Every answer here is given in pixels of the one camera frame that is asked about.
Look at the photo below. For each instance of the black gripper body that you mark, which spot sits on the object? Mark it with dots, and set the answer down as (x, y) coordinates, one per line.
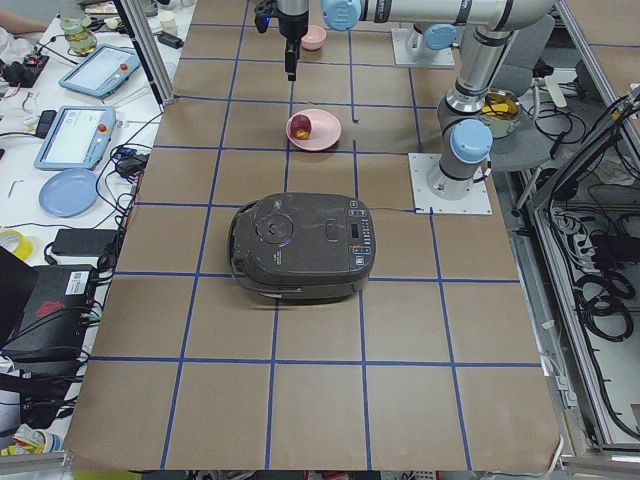
(291, 26)

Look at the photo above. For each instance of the pink bowl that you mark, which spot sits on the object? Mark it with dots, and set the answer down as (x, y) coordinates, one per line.
(314, 38)

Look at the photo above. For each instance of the red apple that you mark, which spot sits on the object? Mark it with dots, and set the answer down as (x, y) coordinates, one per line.
(300, 127)

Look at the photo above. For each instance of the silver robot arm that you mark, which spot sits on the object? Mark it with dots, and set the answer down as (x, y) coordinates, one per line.
(494, 24)

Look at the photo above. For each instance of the pink plate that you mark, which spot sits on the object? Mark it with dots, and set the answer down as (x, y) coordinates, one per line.
(325, 131)

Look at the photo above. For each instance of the light blue plate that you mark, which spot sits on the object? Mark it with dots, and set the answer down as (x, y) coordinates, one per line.
(69, 193)

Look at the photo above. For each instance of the blue teach pendant far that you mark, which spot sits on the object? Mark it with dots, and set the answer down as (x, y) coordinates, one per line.
(102, 72)

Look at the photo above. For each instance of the blue teach pendant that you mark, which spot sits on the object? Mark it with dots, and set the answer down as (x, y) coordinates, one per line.
(102, 72)
(78, 138)

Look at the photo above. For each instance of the dark grey rice cooker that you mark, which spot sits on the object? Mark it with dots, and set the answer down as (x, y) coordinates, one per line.
(301, 246)

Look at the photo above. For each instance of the green glass jar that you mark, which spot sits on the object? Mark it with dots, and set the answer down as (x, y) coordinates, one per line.
(78, 35)

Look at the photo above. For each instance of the yellow filled steel pot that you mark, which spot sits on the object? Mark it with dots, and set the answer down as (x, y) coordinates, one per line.
(501, 113)

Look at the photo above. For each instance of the blue teach pendant near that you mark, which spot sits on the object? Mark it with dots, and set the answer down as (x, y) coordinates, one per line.
(78, 138)

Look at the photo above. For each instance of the black power adapter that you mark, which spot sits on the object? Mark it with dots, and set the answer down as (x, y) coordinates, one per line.
(82, 242)

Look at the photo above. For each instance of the yellow tape roll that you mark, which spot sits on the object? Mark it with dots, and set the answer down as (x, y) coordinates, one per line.
(16, 243)

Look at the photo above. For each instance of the black laptop computer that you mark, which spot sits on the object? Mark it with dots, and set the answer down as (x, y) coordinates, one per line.
(44, 309)

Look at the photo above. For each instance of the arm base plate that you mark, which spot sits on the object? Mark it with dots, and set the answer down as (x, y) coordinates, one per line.
(435, 193)
(431, 48)

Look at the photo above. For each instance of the aluminium frame post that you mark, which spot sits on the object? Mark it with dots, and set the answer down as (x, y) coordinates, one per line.
(144, 42)

